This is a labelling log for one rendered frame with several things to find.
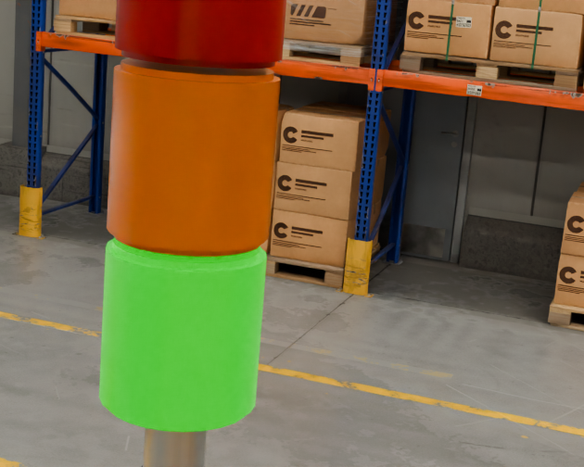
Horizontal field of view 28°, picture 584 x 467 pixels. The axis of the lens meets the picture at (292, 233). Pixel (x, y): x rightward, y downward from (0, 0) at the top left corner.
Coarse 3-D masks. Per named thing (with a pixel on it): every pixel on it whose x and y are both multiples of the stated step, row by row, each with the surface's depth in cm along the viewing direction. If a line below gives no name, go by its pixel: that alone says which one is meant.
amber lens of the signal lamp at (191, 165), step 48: (144, 96) 33; (192, 96) 33; (240, 96) 33; (144, 144) 33; (192, 144) 33; (240, 144) 33; (144, 192) 34; (192, 192) 33; (240, 192) 34; (144, 240) 34; (192, 240) 34; (240, 240) 34
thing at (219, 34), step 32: (128, 0) 33; (160, 0) 32; (192, 0) 32; (224, 0) 32; (256, 0) 33; (128, 32) 33; (160, 32) 32; (192, 32) 32; (224, 32) 32; (256, 32) 33; (192, 64) 33; (224, 64) 33; (256, 64) 33
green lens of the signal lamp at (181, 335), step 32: (128, 256) 35; (160, 256) 34; (224, 256) 35; (256, 256) 35; (128, 288) 34; (160, 288) 34; (192, 288) 34; (224, 288) 34; (256, 288) 35; (128, 320) 35; (160, 320) 34; (192, 320) 34; (224, 320) 35; (256, 320) 36; (128, 352) 35; (160, 352) 34; (192, 352) 34; (224, 352) 35; (256, 352) 36; (128, 384) 35; (160, 384) 35; (192, 384) 35; (224, 384) 35; (256, 384) 37; (128, 416) 35; (160, 416) 35; (192, 416) 35; (224, 416) 35
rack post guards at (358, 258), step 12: (24, 192) 909; (36, 192) 907; (24, 204) 911; (36, 204) 909; (24, 216) 914; (36, 216) 912; (24, 228) 916; (36, 228) 914; (348, 240) 827; (372, 240) 826; (348, 252) 828; (360, 252) 824; (348, 264) 828; (360, 264) 825; (348, 276) 830; (360, 276) 827; (348, 288) 832; (360, 288) 829
